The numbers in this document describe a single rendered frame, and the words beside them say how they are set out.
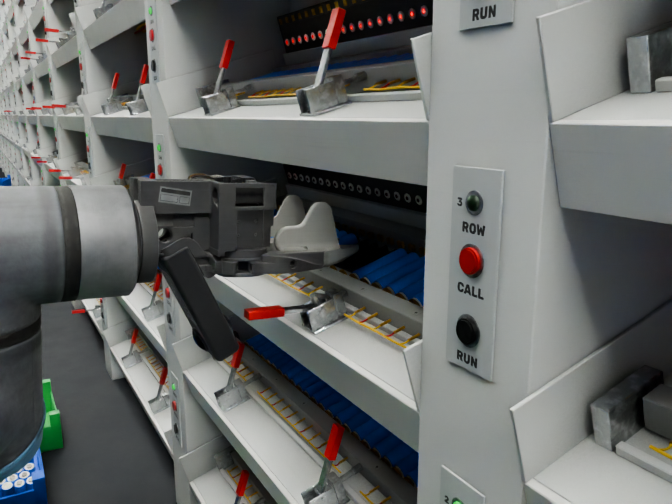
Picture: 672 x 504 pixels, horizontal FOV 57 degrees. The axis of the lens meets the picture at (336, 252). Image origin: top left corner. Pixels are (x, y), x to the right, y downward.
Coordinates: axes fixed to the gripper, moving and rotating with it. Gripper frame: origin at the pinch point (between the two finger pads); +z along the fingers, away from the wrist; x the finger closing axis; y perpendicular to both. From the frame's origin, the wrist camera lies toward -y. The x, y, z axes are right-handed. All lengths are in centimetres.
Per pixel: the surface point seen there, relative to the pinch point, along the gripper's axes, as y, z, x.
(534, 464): -5.9, -5.6, -30.6
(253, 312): -4.2, -10.4, -3.3
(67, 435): -57, -13, 85
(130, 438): -56, -2, 76
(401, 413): -8.3, -5.2, -18.3
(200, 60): 21.0, -0.1, 39.6
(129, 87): 20, 7, 109
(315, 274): -2.9, -0.5, 3.0
